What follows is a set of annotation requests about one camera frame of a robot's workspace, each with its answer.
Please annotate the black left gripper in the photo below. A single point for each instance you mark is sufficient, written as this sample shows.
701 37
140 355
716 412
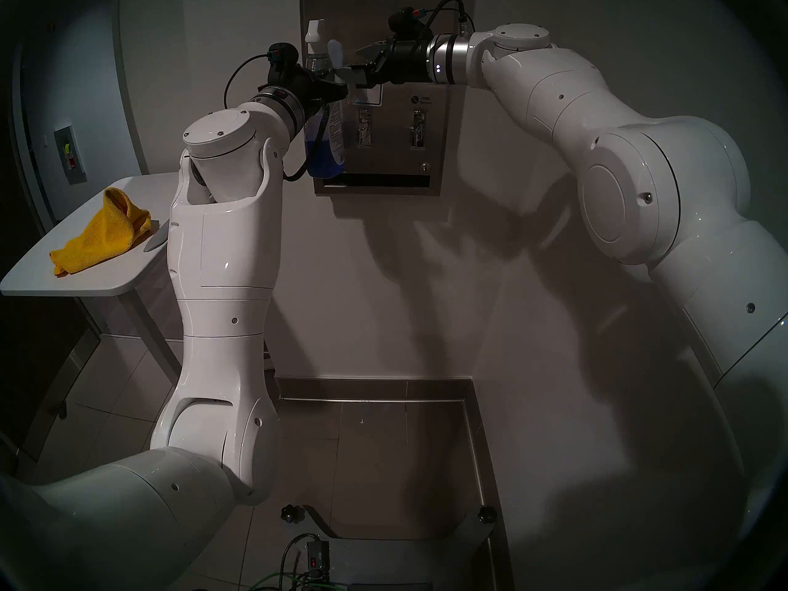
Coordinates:
294 86

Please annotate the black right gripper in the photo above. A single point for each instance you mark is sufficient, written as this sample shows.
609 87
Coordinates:
406 60

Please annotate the clear spray bottle blue cleaner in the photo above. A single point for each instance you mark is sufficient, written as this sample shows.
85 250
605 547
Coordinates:
326 149

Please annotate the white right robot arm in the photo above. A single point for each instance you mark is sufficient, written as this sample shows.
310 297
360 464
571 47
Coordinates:
646 189

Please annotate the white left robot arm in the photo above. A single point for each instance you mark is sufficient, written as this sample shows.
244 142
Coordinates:
215 276

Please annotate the white blue-edged sticker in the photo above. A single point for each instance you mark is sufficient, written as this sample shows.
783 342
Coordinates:
372 96

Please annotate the chrome dispenser lever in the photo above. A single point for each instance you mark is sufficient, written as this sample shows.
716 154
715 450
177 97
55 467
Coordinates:
419 128
364 128

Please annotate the yellow microfibre cloth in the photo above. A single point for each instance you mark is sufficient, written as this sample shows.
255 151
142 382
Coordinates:
101 239

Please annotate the white folding table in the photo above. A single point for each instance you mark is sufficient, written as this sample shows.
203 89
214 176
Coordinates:
37 273

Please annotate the black star knob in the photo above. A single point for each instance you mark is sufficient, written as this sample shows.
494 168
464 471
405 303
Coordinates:
292 513
487 514

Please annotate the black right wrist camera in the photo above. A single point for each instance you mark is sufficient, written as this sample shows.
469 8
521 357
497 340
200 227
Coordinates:
406 22

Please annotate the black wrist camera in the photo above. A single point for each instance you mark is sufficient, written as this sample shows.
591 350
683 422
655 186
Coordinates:
283 56
406 22

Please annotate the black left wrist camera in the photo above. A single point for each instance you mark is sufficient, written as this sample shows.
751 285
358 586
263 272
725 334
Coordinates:
283 56

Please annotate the stainless steel wall dispenser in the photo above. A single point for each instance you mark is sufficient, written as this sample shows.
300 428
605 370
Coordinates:
394 159

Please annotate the grey wall switch box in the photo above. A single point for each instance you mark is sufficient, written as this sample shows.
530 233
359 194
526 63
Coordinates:
69 156

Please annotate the black red-switch power box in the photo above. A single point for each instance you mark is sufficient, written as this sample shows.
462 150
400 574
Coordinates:
317 556

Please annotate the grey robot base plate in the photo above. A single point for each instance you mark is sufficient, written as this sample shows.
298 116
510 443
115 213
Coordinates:
400 562

